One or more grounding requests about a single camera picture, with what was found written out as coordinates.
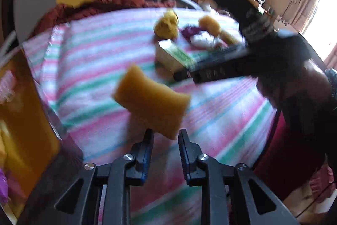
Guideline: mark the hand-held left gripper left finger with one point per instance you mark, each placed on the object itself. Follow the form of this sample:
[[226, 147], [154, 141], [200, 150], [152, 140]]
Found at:
[[146, 159]]

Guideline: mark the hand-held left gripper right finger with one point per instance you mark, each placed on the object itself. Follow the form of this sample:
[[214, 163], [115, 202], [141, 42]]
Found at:
[[185, 159]]

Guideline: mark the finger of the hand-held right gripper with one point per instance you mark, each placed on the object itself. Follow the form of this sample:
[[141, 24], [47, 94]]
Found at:
[[218, 70], [181, 75]]

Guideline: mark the tan block sponge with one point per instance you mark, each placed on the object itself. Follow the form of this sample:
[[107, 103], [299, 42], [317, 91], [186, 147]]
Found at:
[[152, 101]]

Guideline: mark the yellow holey sponge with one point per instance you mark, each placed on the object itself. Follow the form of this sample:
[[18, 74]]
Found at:
[[165, 26]]

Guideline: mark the cardboard box with items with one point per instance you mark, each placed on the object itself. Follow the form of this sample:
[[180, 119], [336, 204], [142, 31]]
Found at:
[[29, 122]]

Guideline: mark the person's right hand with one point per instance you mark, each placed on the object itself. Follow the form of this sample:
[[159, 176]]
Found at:
[[302, 82]]

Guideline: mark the green small box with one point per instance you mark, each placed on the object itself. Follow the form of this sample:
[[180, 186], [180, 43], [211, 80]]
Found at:
[[173, 56]]

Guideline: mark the white plastic bag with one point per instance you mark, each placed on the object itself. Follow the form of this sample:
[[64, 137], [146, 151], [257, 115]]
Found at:
[[204, 41]]

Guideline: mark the tan flat sponge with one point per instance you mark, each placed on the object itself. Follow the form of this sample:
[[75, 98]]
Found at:
[[230, 37]]

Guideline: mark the purple plastic bag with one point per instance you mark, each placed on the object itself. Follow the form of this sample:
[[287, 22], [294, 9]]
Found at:
[[191, 31]]

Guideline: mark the round tan sponge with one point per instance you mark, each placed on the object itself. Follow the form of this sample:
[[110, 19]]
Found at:
[[209, 26]]

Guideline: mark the pink patterned curtain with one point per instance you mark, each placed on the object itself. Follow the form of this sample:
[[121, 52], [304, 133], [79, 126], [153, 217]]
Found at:
[[316, 3]]

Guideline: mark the person's red clothing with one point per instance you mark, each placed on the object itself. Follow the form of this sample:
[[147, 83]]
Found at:
[[289, 167]]

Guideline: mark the maroon quilted jacket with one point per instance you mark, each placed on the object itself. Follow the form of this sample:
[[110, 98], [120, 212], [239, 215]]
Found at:
[[105, 3]]

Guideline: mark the pink blanket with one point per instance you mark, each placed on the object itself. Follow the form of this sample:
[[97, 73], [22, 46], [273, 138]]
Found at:
[[325, 182]]

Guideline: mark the purple snack packet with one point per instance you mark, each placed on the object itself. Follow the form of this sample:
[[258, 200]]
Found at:
[[3, 185]]

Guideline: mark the pink snack packet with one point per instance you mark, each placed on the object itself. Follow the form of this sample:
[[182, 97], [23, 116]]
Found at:
[[6, 85]]

